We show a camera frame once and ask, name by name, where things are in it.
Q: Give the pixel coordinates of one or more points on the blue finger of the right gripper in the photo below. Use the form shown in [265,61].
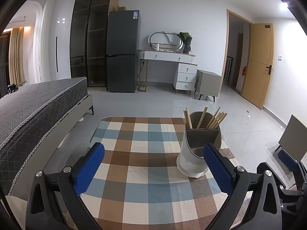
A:
[288,161]

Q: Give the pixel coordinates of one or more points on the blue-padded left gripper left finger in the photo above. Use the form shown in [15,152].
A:
[43,210]

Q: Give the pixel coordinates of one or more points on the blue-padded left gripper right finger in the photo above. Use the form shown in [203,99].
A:
[264,209]

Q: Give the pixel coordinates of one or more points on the white utensil holder cylinder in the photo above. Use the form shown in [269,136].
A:
[190,161]

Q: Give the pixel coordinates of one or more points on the grey-white chair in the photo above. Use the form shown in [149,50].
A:
[293,140]

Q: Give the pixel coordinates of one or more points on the checkered tablecloth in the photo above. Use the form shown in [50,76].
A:
[138,184]

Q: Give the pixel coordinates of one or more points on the dark grey quilted mattress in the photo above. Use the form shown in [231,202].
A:
[27,115]

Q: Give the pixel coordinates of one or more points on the yellow wooden door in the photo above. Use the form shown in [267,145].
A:
[260,63]

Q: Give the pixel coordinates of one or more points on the grey bedside cabinet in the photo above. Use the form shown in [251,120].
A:
[207,84]

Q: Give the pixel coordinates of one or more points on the white drawer dressing table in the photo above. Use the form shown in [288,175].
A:
[164,67]

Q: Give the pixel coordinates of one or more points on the beige curtain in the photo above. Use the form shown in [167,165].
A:
[16,73]

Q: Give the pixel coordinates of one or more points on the potted green plant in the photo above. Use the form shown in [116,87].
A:
[186,39]

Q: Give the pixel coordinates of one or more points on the dark grey refrigerator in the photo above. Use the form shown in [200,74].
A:
[122,48]

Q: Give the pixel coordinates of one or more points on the oval vanity mirror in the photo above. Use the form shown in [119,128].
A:
[168,41]

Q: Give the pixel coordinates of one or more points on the black glass wardrobe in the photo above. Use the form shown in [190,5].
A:
[88,41]

